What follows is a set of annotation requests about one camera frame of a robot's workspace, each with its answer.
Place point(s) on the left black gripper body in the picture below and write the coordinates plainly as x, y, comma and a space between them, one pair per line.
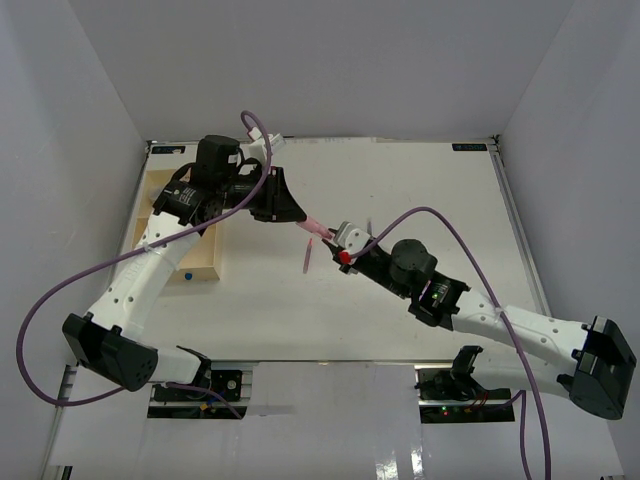
264, 208

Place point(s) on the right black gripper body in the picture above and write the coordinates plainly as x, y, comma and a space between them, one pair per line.
375, 268

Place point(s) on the pink highlighter pen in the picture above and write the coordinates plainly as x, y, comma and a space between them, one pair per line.
314, 227

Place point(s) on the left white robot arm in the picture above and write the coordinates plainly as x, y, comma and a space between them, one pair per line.
107, 339

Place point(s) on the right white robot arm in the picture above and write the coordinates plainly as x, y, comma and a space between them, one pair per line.
591, 364

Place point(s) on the purple marker red tip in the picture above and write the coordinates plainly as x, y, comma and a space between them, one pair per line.
307, 257

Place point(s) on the left corner label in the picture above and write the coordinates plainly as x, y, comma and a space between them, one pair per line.
168, 149

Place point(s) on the corner label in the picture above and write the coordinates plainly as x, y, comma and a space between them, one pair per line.
469, 147
168, 149

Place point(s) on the right corner label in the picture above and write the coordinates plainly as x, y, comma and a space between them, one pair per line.
469, 147

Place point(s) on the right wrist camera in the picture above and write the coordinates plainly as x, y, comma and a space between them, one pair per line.
351, 238

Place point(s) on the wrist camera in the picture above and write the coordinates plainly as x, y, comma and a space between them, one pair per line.
258, 145
351, 238

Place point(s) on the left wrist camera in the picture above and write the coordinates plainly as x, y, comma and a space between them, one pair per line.
258, 145

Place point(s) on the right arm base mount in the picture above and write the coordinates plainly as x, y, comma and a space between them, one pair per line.
449, 395

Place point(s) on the aluminium frame rail right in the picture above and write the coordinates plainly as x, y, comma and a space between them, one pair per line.
531, 272

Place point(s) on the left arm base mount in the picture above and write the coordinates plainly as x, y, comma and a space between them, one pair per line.
214, 394

